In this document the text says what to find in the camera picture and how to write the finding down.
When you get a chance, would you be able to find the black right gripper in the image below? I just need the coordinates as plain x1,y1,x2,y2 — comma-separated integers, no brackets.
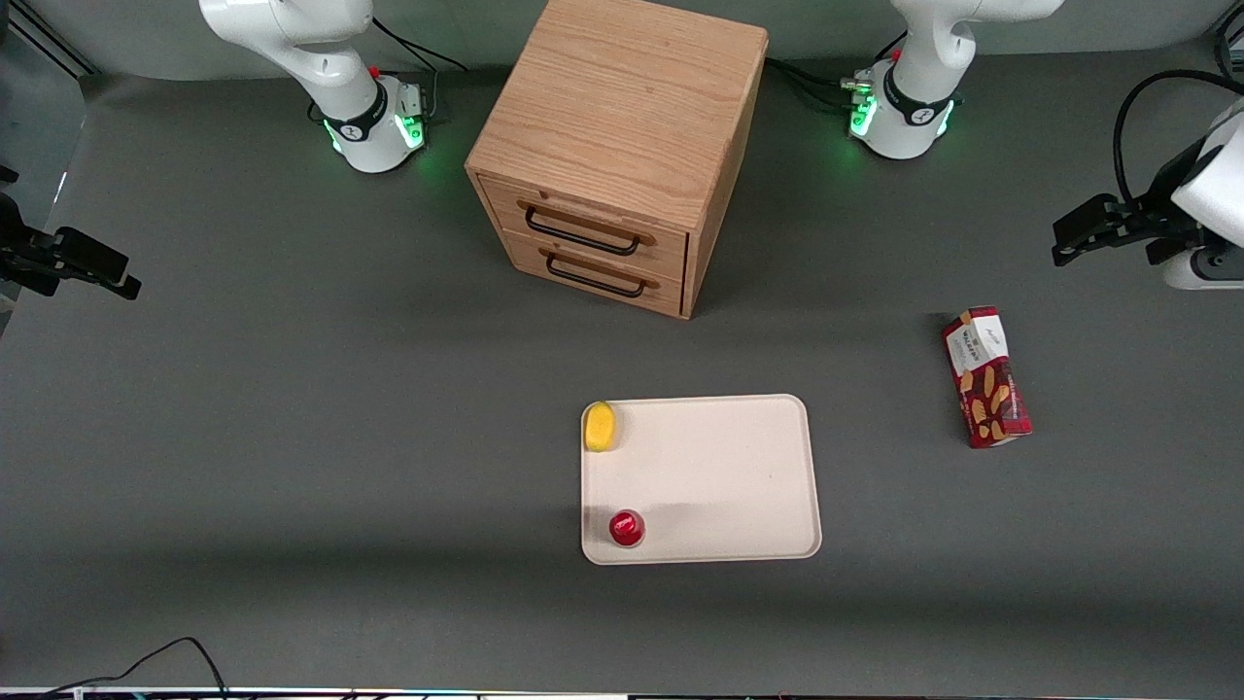
0,192,143,300

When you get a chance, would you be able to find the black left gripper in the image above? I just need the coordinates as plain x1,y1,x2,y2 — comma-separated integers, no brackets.
1052,154,1208,267

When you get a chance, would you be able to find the red cookie box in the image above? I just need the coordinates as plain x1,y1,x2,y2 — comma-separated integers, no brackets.
941,305,1034,449

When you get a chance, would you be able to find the cream rectangular tray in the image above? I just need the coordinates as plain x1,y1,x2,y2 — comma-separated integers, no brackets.
580,394,823,566

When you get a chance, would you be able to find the wooden drawer cabinet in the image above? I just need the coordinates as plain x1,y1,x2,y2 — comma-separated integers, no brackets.
465,0,770,321

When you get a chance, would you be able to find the yellow lemon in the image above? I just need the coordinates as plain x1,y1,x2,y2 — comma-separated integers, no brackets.
584,401,619,453

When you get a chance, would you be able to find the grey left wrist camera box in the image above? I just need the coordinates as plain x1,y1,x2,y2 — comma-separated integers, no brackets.
1162,247,1244,292

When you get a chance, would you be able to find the black left arm loop cable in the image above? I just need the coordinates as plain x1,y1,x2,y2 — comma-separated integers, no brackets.
1112,68,1244,205

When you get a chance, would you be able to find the black metal frame rail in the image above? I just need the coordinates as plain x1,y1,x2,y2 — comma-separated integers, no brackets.
0,0,100,79

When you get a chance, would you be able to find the black left arm base cable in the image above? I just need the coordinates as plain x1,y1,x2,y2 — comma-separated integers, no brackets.
764,31,910,114

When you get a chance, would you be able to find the black arm base cable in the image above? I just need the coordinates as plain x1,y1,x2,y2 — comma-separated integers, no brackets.
309,14,468,125
764,31,910,114

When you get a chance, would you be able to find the black right arm base cable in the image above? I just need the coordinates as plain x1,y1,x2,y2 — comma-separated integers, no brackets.
309,14,468,125

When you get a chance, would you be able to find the thin black table cable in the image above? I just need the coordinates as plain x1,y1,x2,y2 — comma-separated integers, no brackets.
37,637,230,700

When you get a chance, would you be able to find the wooden drawer with black handle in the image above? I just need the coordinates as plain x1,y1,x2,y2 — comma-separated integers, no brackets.
503,231,685,316
479,176,690,282

